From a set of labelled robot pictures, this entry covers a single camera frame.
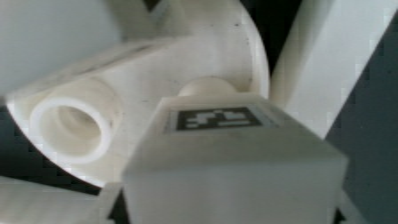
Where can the white stool leg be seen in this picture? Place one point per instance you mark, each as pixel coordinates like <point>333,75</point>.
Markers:
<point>231,166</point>
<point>57,32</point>

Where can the white round stool seat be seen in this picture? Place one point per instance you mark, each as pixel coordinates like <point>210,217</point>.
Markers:
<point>84,111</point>

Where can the white U-shaped fence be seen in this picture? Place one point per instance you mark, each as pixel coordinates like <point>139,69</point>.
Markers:
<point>313,73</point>

